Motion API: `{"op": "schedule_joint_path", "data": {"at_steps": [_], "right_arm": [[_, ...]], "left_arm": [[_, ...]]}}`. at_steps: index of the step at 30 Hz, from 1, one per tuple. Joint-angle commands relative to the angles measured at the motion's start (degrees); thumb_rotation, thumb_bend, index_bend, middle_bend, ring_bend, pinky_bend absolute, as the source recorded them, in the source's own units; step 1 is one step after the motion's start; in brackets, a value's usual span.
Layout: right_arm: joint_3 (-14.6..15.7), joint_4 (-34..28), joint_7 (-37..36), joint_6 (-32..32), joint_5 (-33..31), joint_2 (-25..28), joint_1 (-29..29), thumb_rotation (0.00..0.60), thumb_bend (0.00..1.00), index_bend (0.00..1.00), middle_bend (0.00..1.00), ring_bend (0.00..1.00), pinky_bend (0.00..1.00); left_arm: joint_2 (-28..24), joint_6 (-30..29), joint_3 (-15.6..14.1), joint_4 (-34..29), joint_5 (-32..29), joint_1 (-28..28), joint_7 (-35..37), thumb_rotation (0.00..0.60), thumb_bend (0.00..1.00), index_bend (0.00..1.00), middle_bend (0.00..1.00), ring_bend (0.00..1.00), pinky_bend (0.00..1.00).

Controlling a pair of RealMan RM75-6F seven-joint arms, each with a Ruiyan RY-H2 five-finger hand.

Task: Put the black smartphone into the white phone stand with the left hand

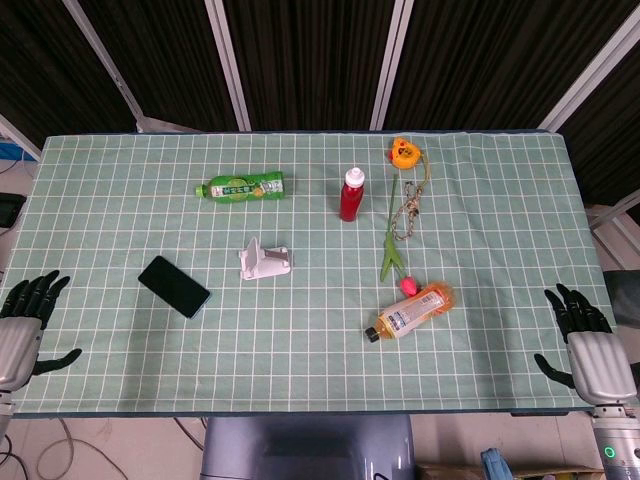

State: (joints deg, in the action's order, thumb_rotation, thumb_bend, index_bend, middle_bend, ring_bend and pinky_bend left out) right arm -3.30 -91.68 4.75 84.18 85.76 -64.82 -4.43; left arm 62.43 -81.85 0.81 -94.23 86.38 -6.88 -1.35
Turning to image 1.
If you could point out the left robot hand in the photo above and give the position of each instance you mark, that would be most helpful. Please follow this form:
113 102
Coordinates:
20 345

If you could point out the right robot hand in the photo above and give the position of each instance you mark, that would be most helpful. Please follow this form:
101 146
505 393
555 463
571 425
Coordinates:
600 360

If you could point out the black smartphone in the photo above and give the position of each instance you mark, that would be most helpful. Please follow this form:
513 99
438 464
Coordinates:
174 286

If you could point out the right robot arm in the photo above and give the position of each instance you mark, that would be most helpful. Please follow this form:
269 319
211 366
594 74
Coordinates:
616 440

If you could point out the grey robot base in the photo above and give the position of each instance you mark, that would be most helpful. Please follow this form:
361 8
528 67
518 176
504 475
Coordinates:
307 447

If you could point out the white phone stand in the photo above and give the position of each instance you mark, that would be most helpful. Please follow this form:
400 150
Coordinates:
264 260

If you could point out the black device on floor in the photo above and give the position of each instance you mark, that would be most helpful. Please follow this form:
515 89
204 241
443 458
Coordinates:
10 209

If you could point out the cardboard box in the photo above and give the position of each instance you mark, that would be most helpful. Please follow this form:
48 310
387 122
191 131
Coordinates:
515 472

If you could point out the blue cloth bag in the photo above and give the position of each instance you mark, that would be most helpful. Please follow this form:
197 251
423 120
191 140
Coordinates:
495 465

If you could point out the orange tea bottle black cap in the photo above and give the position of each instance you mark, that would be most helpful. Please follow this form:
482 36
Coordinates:
412 310

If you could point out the artificial red tulip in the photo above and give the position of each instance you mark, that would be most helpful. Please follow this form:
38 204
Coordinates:
392 245

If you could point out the green tea bottle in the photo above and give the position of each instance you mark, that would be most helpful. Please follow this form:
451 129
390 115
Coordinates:
242 188

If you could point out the yellow orange tape measure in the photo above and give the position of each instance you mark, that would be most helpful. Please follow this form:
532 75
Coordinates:
404 152

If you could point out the red drink bottle white cap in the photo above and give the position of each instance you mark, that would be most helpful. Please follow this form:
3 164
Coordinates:
351 195

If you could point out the green checkered tablecloth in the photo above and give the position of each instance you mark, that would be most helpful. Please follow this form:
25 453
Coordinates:
310 270

